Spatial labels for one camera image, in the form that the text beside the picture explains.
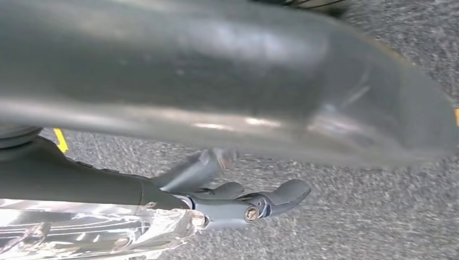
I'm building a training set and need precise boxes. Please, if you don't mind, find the shiny silver crinkled sheet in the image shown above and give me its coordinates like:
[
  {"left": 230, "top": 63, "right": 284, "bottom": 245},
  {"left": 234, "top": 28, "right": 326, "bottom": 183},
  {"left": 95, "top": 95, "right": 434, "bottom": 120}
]
[{"left": 0, "top": 199, "right": 208, "bottom": 260}]

